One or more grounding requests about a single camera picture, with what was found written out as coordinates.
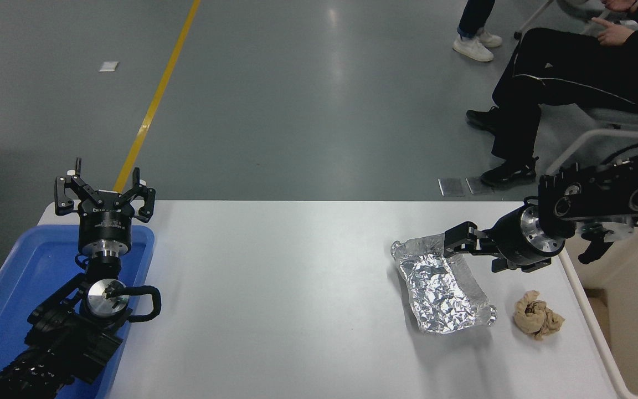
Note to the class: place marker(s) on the crumpled tan paper ball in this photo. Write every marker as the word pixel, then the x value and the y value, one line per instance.
pixel 535 318

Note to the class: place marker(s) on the blue plastic tray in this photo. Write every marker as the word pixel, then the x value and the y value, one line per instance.
pixel 31 266

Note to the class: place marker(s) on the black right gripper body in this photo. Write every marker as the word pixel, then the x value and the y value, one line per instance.
pixel 507 241

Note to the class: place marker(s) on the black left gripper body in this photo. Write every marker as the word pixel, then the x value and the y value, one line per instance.
pixel 106 230

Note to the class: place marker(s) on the white chair with casters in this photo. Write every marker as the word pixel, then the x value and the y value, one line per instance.
pixel 618 119

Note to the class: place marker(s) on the seated person's raised hand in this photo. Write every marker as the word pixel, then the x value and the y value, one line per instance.
pixel 621 4

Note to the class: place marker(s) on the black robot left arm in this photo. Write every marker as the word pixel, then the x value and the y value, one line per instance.
pixel 70 338

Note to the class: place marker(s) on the grey floor plate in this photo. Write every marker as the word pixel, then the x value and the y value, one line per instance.
pixel 478 186
pixel 451 187

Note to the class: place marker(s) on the standing person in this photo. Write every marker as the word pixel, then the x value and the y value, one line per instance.
pixel 474 33

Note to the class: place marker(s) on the silver foil tray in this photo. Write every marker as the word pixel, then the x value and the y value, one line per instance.
pixel 441 291

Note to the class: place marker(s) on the large pale plastic bin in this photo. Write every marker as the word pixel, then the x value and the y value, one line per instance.
pixel 629 310

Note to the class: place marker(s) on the seated person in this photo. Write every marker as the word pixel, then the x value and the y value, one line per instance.
pixel 562 77

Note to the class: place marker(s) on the seated person's hand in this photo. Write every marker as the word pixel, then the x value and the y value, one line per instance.
pixel 615 34

